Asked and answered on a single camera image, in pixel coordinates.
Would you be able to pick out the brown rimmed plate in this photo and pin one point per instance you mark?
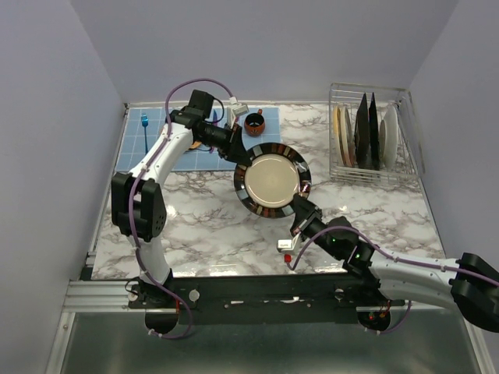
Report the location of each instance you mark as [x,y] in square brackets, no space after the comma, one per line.
[346,137]

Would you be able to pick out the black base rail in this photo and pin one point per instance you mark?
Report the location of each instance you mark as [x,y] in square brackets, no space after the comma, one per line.
[271,299]

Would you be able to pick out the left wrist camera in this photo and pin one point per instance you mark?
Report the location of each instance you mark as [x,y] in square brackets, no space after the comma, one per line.
[234,111]

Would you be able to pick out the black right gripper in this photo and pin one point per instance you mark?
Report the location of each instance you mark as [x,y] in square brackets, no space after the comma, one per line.
[303,209]

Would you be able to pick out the teal and red plate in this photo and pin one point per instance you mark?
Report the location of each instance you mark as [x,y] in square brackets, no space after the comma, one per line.
[389,129]

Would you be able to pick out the black rimmed striped plate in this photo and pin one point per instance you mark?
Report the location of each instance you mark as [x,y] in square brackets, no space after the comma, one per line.
[268,186]

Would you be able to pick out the black square plate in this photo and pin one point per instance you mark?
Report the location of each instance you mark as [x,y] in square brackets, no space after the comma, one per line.
[374,134]
[361,135]

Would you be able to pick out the yellow rimmed plate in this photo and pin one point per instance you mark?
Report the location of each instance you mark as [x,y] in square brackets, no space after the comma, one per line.
[337,140]

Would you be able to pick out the wire dish rack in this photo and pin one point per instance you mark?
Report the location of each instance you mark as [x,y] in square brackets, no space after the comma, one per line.
[369,130]

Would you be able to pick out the aluminium frame extrusion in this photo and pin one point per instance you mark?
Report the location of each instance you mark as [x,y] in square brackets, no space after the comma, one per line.
[96,296]

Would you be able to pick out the brown ceramic mug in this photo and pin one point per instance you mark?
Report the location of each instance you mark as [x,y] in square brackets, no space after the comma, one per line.
[254,123]

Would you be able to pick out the blue fork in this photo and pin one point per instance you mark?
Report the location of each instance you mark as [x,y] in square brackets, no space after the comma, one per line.
[145,123]

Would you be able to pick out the blue grid placemat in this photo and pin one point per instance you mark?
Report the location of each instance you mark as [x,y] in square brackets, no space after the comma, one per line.
[131,154]

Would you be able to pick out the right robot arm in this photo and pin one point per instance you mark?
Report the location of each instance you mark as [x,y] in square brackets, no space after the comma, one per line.
[468,284]

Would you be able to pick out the small white plate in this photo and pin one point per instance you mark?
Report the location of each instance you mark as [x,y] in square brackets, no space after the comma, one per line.
[382,139]

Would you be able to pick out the woven wicker coaster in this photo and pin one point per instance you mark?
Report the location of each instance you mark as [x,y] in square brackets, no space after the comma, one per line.
[194,146]

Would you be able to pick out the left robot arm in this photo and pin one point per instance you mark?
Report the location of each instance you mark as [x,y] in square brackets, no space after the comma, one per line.
[137,205]

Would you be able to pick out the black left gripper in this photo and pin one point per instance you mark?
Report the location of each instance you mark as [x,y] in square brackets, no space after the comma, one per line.
[236,151]

